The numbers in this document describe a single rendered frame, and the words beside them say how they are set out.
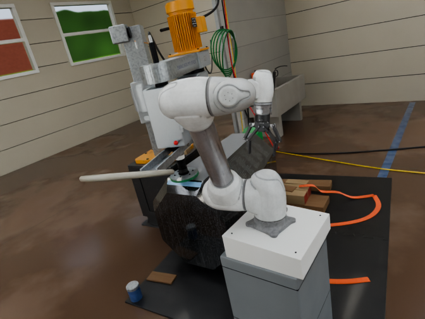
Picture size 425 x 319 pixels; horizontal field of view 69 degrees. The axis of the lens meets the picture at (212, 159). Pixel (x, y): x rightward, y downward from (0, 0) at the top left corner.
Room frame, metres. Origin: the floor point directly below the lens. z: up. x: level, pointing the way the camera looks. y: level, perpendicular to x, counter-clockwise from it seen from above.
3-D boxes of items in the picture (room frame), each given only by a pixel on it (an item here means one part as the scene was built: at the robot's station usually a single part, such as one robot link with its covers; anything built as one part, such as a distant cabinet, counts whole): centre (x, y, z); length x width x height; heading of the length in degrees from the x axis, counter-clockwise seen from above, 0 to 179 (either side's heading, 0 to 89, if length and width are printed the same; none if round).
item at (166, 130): (2.26, 0.21, 1.35); 0.36 x 0.22 x 0.45; 160
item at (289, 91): (5.74, -1.41, 0.43); 1.30 x 0.62 x 0.86; 140
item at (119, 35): (3.12, 0.59, 2.00); 0.20 x 0.18 x 0.15; 57
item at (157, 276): (2.16, 0.63, 0.02); 0.25 x 0.10 x 0.01; 63
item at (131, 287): (2.00, 0.82, 0.08); 0.10 x 0.10 x 0.13
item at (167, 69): (2.52, 0.11, 1.64); 0.96 x 0.25 x 0.17; 160
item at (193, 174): (2.19, 0.23, 0.90); 0.22 x 0.22 x 0.04
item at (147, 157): (3.24, 0.49, 0.76); 0.49 x 0.49 x 0.05; 57
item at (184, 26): (2.80, -0.01, 1.93); 0.31 x 0.28 x 0.40; 70
